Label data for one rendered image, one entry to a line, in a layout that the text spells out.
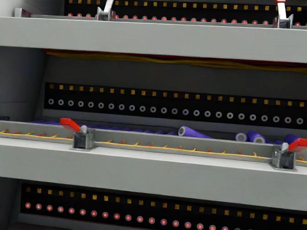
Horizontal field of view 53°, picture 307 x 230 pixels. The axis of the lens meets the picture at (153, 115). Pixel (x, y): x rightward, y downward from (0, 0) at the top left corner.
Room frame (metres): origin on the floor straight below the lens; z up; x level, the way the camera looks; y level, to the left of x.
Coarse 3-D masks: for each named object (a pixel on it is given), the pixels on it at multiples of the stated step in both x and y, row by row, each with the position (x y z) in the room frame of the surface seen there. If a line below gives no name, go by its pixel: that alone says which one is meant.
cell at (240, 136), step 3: (240, 132) 0.46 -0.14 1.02; (237, 135) 0.46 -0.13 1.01; (240, 135) 0.46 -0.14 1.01; (243, 135) 0.46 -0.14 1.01; (246, 135) 0.46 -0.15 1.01; (237, 138) 0.46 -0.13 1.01; (240, 138) 0.46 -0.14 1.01; (243, 138) 0.46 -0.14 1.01; (246, 138) 0.46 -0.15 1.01; (246, 141) 0.47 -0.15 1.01
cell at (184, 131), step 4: (180, 128) 0.46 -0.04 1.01; (184, 128) 0.45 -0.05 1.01; (188, 128) 0.45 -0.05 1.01; (180, 132) 0.45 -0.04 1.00; (184, 132) 0.45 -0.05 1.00; (188, 132) 0.45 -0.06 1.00; (192, 132) 0.45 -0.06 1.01; (196, 132) 0.46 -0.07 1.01; (192, 136) 0.46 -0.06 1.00; (196, 136) 0.46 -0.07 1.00; (200, 136) 0.46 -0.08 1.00; (204, 136) 0.47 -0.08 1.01; (208, 136) 0.47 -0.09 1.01
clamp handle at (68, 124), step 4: (60, 120) 0.35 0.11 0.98; (64, 120) 0.35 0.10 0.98; (68, 120) 0.35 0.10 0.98; (72, 120) 0.36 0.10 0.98; (60, 124) 0.35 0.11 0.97; (64, 124) 0.35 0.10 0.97; (68, 124) 0.35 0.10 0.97; (72, 124) 0.36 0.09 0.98; (76, 124) 0.37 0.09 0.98; (68, 128) 0.37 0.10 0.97; (72, 128) 0.37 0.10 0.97; (76, 128) 0.38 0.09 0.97; (84, 128) 0.42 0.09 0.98; (76, 132) 0.40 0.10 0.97; (80, 132) 0.40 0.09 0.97; (84, 132) 0.41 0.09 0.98; (80, 136) 0.42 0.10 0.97; (84, 136) 0.42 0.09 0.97
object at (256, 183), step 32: (192, 128) 0.56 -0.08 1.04; (224, 128) 0.55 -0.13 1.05; (256, 128) 0.54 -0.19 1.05; (288, 128) 0.54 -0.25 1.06; (0, 160) 0.43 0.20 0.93; (32, 160) 0.42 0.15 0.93; (64, 160) 0.41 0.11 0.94; (96, 160) 0.41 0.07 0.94; (128, 160) 0.40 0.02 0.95; (160, 160) 0.39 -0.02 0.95; (192, 160) 0.40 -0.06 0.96; (224, 160) 0.42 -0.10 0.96; (160, 192) 0.41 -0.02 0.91; (192, 192) 0.40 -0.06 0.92; (224, 192) 0.39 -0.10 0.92; (256, 192) 0.39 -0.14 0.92; (288, 192) 0.38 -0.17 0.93
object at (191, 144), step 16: (0, 128) 0.47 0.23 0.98; (16, 128) 0.47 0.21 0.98; (32, 128) 0.47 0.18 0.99; (48, 128) 0.46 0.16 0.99; (64, 128) 0.46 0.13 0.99; (80, 128) 0.46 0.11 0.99; (112, 144) 0.44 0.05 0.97; (128, 144) 0.45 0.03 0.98; (144, 144) 0.45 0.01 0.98; (160, 144) 0.44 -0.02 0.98; (176, 144) 0.44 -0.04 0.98; (192, 144) 0.43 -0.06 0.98; (208, 144) 0.43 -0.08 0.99; (224, 144) 0.43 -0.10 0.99; (240, 144) 0.42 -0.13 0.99; (256, 144) 0.42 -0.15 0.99; (272, 144) 0.43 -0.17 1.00; (304, 160) 0.42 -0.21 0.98
